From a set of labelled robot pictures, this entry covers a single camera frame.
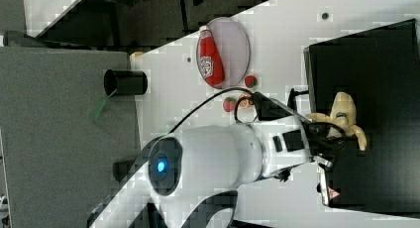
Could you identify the light red plush strawberry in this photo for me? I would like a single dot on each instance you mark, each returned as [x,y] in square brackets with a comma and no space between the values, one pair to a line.
[229,104]

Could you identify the black cylindrical cup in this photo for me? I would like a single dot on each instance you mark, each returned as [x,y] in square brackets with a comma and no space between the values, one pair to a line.
[125,82]

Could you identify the black toaster oven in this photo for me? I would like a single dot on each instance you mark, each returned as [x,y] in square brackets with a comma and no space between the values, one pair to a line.
[379,68]

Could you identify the plush orange slice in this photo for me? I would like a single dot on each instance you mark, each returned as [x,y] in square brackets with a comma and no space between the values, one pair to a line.
[245,101]

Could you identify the red plush ketchup bottle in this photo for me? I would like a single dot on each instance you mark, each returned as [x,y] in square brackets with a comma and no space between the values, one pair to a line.
[210,64]

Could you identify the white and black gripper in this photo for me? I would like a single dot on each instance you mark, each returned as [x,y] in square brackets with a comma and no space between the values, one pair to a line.
[289,140]

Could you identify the black oven door handle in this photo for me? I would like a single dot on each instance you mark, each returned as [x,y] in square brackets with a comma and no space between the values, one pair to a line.
[291,102]

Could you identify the yellow plush peeled banana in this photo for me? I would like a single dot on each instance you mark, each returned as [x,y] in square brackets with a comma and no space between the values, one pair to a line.
[344,115]

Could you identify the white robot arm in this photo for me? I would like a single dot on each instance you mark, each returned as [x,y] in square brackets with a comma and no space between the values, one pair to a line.
[192,177]

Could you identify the dark red plush strawberry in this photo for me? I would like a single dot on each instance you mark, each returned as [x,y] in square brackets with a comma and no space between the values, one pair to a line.
[251,81]

